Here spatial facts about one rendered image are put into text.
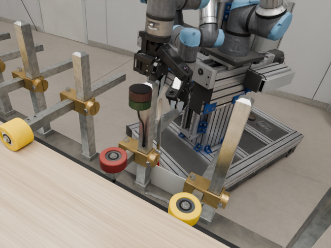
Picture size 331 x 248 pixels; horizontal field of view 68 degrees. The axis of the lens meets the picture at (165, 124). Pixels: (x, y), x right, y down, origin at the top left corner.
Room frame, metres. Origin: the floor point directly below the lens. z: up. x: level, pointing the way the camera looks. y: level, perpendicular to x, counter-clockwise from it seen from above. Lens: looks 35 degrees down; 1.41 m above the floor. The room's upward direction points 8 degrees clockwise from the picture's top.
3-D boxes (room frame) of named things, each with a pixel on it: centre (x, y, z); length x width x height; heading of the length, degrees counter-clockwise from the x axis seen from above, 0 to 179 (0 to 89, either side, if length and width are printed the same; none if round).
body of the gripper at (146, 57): (0.70, 0.06, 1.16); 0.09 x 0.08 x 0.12; 65
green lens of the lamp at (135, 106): (0.56, 0.07, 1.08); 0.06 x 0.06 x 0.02
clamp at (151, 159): (0.61, 0.08, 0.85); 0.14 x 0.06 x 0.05; 65
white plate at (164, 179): (0.62, 0.02, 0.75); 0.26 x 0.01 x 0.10; 65
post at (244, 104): (0.50, -0.17, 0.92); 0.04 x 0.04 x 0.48; 65
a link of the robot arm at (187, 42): (0.93, -0.05, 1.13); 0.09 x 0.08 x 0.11; 20
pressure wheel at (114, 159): (0.52, 0.14, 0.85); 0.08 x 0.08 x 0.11
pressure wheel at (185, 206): (0.38, -0.07, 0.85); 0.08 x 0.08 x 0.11
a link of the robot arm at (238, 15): (1.20, -0.28, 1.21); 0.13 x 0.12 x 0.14; 45
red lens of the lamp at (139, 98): (0.56, 0.07, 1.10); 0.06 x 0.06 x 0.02
